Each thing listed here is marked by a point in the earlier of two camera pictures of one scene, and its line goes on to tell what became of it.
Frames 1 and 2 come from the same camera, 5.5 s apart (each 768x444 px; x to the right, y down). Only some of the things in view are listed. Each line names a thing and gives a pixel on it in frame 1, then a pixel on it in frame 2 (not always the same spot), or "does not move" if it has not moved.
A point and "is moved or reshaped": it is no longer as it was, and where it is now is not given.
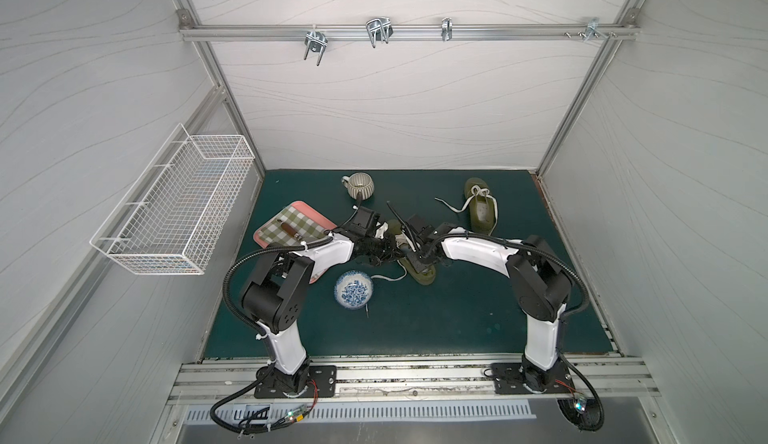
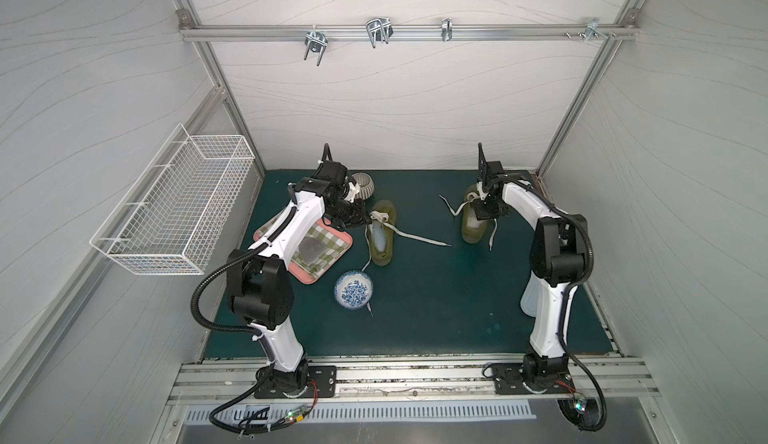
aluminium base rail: x=609 y=380 does not move
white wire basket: x=164 y=222 does not move
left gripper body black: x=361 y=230 → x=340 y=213
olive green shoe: x=483 y=205 is moved or reshaped
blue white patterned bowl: x=353 y=290 does not move
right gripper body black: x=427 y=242 → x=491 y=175
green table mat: x=403 y=263 does not move
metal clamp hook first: x=316 y=41 does not move
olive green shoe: x=423 y=278 is moved or reshaped
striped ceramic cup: x=359 y=182 does not move
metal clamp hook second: x=379 y=29 does not move
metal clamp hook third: x=446 y=28 does not move
